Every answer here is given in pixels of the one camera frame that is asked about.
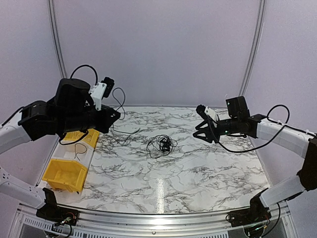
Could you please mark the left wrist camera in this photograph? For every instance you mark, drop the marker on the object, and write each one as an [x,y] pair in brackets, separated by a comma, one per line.
[101,90]

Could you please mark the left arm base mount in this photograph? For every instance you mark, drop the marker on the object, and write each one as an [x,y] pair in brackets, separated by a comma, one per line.
[53,212]

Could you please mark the yellow bin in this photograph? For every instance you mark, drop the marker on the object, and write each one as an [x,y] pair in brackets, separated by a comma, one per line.
[89,138]
[67,175]

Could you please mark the aluminium front rail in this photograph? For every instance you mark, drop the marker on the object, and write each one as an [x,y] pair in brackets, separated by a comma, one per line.
[101,224]

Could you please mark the white middle bin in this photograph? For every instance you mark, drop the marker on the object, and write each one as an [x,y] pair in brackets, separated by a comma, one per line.
[80,152]

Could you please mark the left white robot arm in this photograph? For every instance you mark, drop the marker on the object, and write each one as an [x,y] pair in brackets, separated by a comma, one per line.
[76,106]

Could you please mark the far yellow bin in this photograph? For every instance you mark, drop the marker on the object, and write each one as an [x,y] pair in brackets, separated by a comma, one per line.
[89,138]

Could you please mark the aluminium corner post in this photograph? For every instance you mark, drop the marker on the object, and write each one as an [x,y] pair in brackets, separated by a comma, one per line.
[254,48]
[56,39]

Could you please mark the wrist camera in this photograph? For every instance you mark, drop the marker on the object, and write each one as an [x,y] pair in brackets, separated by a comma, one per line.
[206,112]
[101,90]

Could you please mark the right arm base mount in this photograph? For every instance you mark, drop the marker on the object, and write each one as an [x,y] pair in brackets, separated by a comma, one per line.
[254,214]

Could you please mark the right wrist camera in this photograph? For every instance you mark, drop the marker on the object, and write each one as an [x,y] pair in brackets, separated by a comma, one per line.
[206,112]

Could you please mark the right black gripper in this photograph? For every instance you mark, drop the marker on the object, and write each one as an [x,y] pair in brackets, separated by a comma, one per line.
[210,131]

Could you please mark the left aluminium corner post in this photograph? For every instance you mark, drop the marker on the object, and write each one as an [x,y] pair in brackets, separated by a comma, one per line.
[56,39]

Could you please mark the right aluminium corner post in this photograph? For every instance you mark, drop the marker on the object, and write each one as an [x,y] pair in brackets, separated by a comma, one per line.
[254,48]

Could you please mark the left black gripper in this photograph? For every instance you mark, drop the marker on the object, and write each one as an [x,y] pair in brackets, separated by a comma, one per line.
[107,121]

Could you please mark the near yellow bin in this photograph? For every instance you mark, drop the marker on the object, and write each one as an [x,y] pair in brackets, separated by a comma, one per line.
[67,175]

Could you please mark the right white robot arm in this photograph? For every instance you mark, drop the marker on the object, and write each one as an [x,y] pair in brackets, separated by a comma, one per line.
[242,123]

